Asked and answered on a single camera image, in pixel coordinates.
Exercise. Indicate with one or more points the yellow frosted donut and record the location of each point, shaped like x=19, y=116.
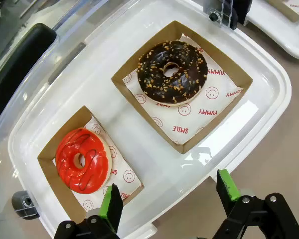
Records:
x=289, y=13

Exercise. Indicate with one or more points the red frosted donut in box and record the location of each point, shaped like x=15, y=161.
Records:
x=52, y=179

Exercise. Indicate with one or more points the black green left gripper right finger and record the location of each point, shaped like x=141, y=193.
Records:
x=226, y=189

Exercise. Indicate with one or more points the chocolate donut with nut bits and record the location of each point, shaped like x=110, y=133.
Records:
x=159, y=84

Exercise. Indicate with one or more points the clear plastic case lid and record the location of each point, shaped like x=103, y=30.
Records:
x=72, y=30

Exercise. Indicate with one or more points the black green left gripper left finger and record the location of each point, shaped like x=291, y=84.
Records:
x=113, y=211

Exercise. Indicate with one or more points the red glazed donut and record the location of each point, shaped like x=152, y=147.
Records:
x=69, y=161

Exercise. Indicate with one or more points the white display case base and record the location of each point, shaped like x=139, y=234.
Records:
x=152, y=154
x=284, y=37

